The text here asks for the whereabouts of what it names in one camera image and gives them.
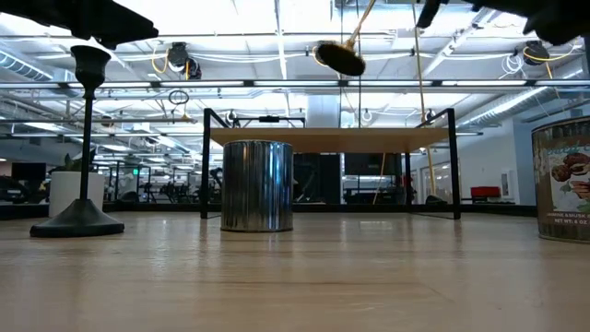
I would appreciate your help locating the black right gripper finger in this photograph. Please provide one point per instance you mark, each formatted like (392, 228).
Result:
(431, 11)

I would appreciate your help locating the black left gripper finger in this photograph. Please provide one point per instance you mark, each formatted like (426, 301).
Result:
(115, 23)

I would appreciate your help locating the gold candlestick holder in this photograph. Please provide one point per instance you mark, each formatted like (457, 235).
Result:
(341, 57)

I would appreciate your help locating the candle tin with printed label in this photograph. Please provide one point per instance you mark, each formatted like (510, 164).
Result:
(567, 184)

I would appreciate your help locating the black candlestick holder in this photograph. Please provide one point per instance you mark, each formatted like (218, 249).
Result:
(80, 221)

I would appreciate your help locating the ribbed silver candle tin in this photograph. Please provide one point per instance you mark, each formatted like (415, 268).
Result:
(256, 184)

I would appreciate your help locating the green potted plant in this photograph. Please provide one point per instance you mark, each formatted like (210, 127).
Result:
(69, 163)

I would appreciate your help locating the white planter pot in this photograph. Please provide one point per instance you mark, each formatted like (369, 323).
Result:
(64, 193)

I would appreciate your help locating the red seat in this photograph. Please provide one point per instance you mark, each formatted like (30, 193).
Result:
(485, 192)

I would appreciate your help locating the black cabinet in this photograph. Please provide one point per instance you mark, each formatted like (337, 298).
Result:
(318, 180)

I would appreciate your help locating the black wall screen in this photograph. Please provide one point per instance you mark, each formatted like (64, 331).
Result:
(372, 164)

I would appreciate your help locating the wooden shelf with black frame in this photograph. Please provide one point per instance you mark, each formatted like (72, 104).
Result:
(322, 139)

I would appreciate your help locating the black aluminium rig frame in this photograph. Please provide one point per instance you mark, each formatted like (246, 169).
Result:
(152, 211)

